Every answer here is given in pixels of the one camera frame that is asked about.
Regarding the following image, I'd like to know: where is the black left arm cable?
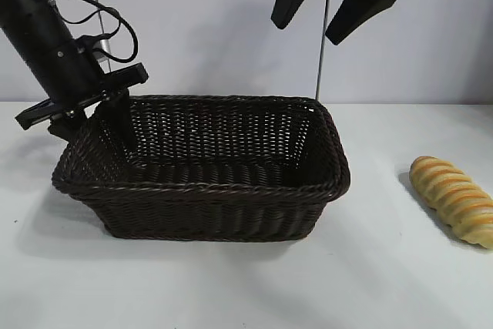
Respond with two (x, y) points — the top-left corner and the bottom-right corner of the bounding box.
(41, 0), (139, 65)

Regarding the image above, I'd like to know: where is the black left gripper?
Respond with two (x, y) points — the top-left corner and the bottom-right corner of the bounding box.
(13, 28), (149, 153)

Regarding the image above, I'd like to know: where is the dark brown wicker basket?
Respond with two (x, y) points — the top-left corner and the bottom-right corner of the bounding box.
(52, 93), (352, 243)

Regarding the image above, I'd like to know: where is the long twisted bread loaf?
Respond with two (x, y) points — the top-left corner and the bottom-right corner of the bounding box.
(408, 155), (493, 250)

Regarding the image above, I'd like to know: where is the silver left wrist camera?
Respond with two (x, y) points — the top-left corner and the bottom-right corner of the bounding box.
(75, 34), (113, 72)

